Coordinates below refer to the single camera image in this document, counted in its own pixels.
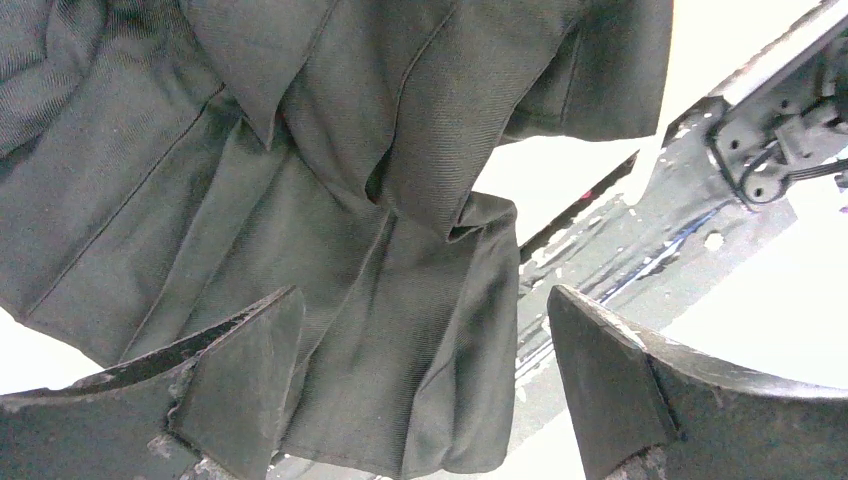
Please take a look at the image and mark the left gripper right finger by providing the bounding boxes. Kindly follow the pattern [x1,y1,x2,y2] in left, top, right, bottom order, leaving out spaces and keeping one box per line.
[547,285,847,479]

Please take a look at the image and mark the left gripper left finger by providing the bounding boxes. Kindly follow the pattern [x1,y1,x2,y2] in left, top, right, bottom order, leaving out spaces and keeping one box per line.
[1,287,304,479]

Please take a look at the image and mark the black garment corner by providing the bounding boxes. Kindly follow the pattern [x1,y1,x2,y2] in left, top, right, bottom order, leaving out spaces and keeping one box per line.
[1,1,674,479]

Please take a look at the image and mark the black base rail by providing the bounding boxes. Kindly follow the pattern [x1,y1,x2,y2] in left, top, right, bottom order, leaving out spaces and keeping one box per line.
[513,25,847,445]

